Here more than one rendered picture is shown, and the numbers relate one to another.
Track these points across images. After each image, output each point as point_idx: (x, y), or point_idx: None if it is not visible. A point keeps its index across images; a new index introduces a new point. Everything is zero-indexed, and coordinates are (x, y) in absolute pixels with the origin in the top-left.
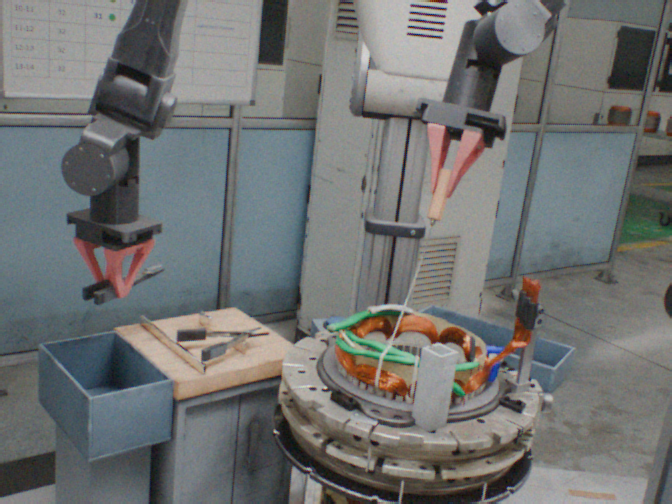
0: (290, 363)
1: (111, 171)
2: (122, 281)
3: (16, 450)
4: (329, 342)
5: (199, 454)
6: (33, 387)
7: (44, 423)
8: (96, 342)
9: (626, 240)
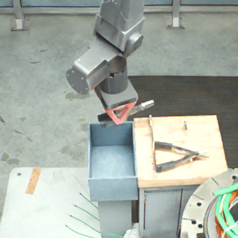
0: (198, 194)
1: (87, 87)
2: (116, 118)
3: (176, 69)
4: (233, 183)
5: (155, 207)
6: (199, 26)
7: (197, 54)
8: (121, 126)
9: None
